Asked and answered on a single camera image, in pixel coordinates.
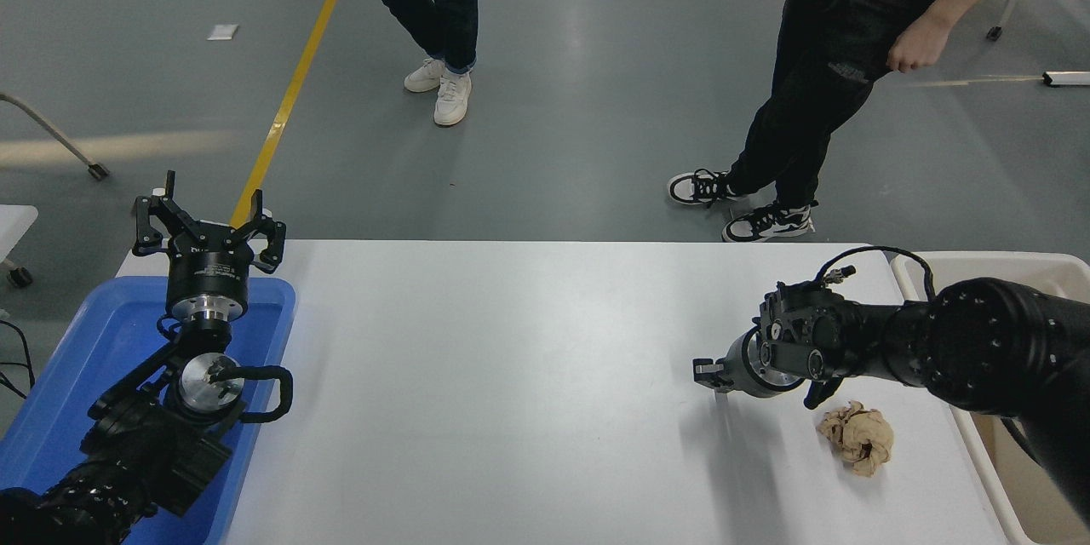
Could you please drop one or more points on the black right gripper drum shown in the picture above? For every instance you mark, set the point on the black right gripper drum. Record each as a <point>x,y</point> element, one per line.
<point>739,373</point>

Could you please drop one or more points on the tan paper ball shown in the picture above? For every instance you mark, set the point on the tan paper ball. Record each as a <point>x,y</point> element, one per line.
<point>860,438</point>

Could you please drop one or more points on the blue plastic tray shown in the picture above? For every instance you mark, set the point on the blue plastic tray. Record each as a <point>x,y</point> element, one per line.
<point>85,358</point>

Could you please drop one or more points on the white bar on floor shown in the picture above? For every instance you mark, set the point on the white bar on floor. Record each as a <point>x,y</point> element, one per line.
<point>1069,78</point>

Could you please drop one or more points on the person's hand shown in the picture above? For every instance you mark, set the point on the person's hand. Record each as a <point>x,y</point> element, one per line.
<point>918,44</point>

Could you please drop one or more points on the large pale bin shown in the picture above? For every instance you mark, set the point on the large pale bin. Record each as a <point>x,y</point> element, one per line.
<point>979,266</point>

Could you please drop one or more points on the white cart with caster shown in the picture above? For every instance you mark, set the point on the white cart with caster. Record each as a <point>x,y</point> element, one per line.
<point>13,226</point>

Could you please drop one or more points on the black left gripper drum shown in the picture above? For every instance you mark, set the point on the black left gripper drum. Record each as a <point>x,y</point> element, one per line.
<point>207,272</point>

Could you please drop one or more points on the grey metal leg with caster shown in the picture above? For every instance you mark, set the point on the grey metal leg with caster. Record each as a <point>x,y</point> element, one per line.
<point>51,132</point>

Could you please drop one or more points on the person in white shoes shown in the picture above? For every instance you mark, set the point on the person in white shoes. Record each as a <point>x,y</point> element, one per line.
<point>443,8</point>

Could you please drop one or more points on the person in black-white shoes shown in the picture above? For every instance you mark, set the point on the person in black-white shoes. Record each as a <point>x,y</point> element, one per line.
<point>826,68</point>

